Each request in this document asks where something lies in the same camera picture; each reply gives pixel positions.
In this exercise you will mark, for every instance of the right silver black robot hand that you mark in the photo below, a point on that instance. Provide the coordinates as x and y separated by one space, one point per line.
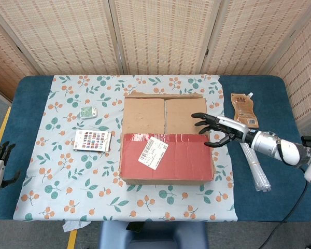
233 128

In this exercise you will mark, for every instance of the brown cardboard box red tape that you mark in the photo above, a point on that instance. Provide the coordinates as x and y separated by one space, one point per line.
166 160

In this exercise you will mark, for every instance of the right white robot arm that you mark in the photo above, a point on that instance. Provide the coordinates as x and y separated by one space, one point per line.
287 150

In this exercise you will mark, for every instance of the brown spout pouch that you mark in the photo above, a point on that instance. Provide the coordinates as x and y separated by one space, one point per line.
245 110

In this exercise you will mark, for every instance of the clear straws bundle in bag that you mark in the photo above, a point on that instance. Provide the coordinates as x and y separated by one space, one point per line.
256 168

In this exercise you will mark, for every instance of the blue plush table cover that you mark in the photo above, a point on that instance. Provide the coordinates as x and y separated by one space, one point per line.
274 103

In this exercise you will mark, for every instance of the floral print tablecloth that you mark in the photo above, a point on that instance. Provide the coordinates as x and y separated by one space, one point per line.
67 186

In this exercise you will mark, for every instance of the woven bamboo screen panel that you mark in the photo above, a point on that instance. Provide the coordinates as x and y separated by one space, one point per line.
163 39
305 77
67 39
248 39
2 64

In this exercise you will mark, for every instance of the colourful picture card pack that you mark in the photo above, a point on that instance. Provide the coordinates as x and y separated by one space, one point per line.
92 140

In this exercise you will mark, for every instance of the small green card pack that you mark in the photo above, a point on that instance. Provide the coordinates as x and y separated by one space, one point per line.
88 112

